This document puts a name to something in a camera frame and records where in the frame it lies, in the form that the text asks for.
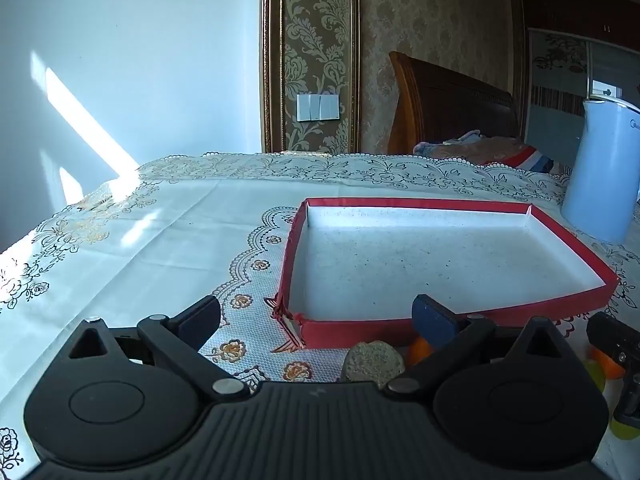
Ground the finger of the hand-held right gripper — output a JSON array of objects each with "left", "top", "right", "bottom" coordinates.
[
  {"left": 586, "top": 311, "right": 640, "bottom": 367},
  {"left": 614, "top": 360, "right": 640, "bottom": 428}
]

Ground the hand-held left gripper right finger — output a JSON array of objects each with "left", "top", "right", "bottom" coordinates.
[{"left": 382, "top": 294, "right": 576, "bottom": 402}]

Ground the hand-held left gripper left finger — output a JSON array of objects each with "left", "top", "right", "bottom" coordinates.
[{"left": 62, "top": 295, "right": 251, "bottom": 402}]

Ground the orange mandarin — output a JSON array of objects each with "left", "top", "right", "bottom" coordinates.
[
  {"left": 409, "top": 336, "right": 433, "bottom": 367},
  {"left": 590, "top": 347, "right": 626, "bottom": 378}
]

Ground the green tomato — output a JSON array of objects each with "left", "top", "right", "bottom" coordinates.
[{"left": 582, "top": 357, "right": 640, "bottom": 442}]

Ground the red cardboard box tray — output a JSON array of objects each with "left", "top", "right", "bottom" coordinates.
[{"left": 270, "top": 197, "right": 621, "bottom": 351}]

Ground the dark sugarcane piece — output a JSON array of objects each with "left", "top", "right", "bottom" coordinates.
[{"left": 341, "top": 340, "right": 407, "bottom": 386}]

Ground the light blue electric kettle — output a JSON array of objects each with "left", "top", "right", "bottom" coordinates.
[{"left": 560, "top": 97, "right": 640, "bottom": 245}]

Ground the crumpled blanket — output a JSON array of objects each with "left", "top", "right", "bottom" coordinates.
[{"left": 412, "top": 130, "right": 531, "bottom": 166}]

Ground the red white blue striped cloth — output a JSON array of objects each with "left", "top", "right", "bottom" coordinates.
[{"left": 510, "top": 146, "right": 556, "bottom": 173}]

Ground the brown wooden bed headboard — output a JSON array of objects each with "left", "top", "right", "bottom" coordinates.
[{"left": 387, "top": 51, "right": 521, "bottom": 155}]

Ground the wardrobe with sliding doors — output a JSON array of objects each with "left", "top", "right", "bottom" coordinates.
[{"left": 522, "top": 0, "right": 640, "bottom": 171}]

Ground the white wall light switch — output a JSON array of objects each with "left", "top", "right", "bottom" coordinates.
[{"left": 296, "top": 93, "right": 340, "bottom": 122}]

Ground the wooden wall moulding frame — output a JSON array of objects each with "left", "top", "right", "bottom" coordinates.
[{"left": 260, "top": 0, "right": 362, "bottom": 153}]

